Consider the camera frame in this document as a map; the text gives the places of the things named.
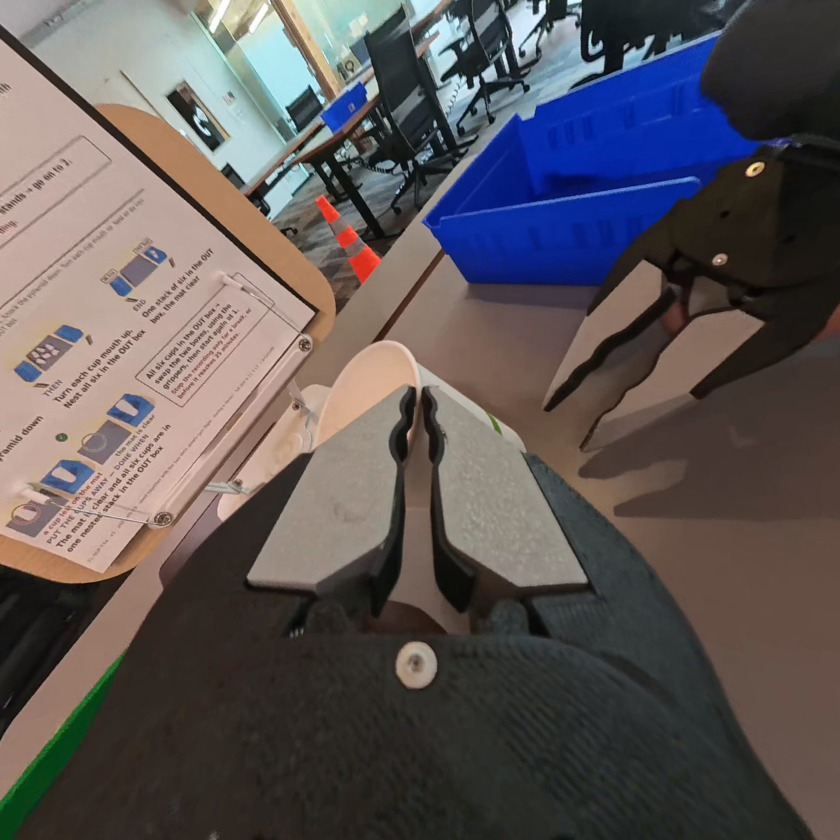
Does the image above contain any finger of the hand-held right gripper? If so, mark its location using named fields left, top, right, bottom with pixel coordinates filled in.
left=543, top=258, right=678, bottom=413
left=580, top=307, right=769, bottom=454

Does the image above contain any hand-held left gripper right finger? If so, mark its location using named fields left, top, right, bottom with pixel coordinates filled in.
left=422, top=386, right=589, bottom=614

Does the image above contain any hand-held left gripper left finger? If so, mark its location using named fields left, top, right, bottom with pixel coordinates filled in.
left=246, top=384, right=420, bottom=618

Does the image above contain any blue plastic bin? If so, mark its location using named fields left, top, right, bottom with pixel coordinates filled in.
left=422, top=33, right=762, bottom=286
left=320, top=82, right=368, bottom=130

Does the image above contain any white green-banded paper cup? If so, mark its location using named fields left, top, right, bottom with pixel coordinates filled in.
left=314, top=340, right=526, bottom=632

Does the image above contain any green plastic bin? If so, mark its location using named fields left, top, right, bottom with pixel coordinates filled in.
left=0, top=653, right=126, bottom=818

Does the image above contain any black office chair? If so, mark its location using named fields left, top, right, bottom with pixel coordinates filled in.
left=440, top=0, right=546, bottom=135
left=285, top=84, right=326, bottom=135
left=571, top=0, right=664, bottom=76
left=363, top=7, right=473, bottom=214

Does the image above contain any orange traffic cone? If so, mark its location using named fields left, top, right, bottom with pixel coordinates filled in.
left=316, top=196, right=382, bottom=284

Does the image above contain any wooden instruction board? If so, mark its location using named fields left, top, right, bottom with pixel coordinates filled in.
left=0, top=26, right=337, bottom=585

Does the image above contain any brown wooden desk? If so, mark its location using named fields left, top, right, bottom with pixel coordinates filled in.
left=243, top=85, right=395, bottom=240

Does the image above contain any dark wall poster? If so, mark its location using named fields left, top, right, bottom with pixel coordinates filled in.
left=166, top=82, right=232, bottom=153

